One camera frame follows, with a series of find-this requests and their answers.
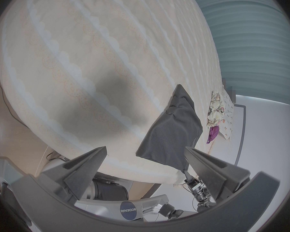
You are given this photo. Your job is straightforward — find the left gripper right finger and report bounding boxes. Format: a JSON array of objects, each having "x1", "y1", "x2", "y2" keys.
[{"x1": 184, "y1": 146, "x2": 251, "y2": 200}]

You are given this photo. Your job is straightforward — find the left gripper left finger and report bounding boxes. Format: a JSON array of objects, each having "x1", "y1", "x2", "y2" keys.
[{"x1": 40, "y1": 146, "x2": 108, "y2": 200}]

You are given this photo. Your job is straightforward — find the black T-shirt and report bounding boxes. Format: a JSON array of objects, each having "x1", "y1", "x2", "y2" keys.
[{"x1": 135, "y1": 84, "x2": 203, "y2": 174}]

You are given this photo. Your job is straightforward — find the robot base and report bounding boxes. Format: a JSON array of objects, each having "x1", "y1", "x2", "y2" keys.
[{"x1": 40, "y1": 151, "x2": 145, "y2": 223}]

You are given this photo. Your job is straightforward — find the bed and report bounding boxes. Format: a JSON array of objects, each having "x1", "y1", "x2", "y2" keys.
[{"x1": 0, "y1": 0, "x2": 247, "y2": 185}]

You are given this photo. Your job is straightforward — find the purple garment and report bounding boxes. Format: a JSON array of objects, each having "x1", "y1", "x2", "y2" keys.
[{"x1": 206, "y1": 126, "x2": 220, "y2": 144}]

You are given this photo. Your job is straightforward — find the white printed pillow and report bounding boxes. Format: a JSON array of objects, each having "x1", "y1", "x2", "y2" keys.
[{"x1": 217, "y1": 88, "x2": 235, "y2": 140}]

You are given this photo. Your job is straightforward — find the white printed garment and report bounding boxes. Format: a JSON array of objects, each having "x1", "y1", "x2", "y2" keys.
[{"x1": 207, "y1": 91, "x2": 226, "y2": 128}]

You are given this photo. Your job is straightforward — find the grey bedside table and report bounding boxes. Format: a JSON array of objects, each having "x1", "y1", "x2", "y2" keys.
[{"x1": 222, "y1": 77, "x2": 233, "y2": 92}]

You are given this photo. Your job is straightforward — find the black power adapter cable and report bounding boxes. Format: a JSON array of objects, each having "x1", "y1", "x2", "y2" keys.
[{"x1": 0, "y1": 67, "x2": 31, "y2": 130}]

